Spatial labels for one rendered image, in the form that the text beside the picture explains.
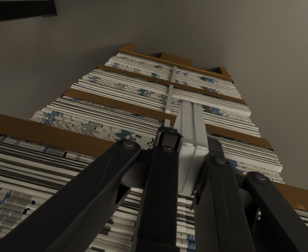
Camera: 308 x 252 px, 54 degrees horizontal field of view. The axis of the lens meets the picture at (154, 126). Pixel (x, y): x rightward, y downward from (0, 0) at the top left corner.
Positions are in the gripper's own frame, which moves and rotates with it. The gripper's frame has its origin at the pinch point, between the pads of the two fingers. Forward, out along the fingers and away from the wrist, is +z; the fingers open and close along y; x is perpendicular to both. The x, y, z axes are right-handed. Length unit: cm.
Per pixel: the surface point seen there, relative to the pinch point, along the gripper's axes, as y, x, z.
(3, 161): -13.6, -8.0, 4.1
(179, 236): 1.8, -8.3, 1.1
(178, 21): -2, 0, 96
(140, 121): -4.3, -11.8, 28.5
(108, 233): -3.4, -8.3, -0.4
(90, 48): -32, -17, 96
